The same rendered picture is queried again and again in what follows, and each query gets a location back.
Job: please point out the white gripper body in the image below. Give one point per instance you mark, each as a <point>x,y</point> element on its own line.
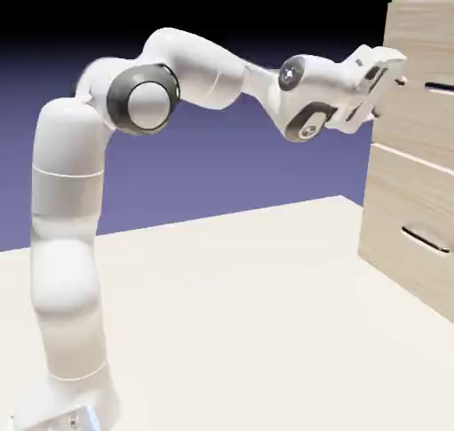
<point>383,61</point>

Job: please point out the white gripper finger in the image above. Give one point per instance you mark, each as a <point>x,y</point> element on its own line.
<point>400,81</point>
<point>375,115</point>

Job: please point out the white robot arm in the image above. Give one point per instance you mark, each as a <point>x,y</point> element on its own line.
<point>67,189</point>

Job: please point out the light wood drawer front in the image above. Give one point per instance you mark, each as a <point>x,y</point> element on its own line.
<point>415,126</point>
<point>397,204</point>

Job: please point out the light wood cabinet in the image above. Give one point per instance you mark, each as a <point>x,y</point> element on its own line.
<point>408,197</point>

